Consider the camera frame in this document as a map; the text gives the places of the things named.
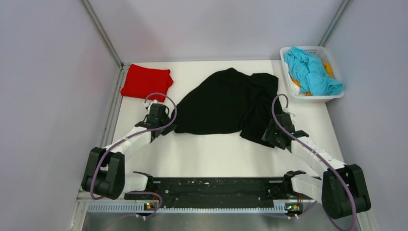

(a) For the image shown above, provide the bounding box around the light blue t shirt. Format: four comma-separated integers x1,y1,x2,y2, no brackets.
283,47,344,96

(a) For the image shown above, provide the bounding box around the black t shirt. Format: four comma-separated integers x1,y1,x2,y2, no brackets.
172,68,283,147

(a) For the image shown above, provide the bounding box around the orange t shirt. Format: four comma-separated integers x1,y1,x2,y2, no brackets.
288,61,337,96

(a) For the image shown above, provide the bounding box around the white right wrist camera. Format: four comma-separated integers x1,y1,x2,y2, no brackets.
283,108,296,117

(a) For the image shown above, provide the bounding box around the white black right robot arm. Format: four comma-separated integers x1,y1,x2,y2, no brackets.
262,113,371,219

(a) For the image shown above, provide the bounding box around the folded red t shirt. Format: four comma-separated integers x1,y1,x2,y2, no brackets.
120,64,174,103

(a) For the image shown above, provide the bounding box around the grey slotted cable duct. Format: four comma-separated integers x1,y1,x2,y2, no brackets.
87,202,300,214

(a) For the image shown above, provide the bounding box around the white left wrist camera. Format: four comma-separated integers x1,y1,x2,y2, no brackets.
144,100,158,112

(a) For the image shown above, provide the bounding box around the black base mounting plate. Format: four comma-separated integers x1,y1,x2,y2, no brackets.
123,177,308,209

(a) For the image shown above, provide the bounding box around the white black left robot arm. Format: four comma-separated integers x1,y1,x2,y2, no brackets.
81,101,176,200

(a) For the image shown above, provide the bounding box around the white plastic laundry basket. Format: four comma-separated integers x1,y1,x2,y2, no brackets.
280,46,344,103

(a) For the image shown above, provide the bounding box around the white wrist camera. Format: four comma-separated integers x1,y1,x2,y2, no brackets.
144,100,158,112
283,108,296,117

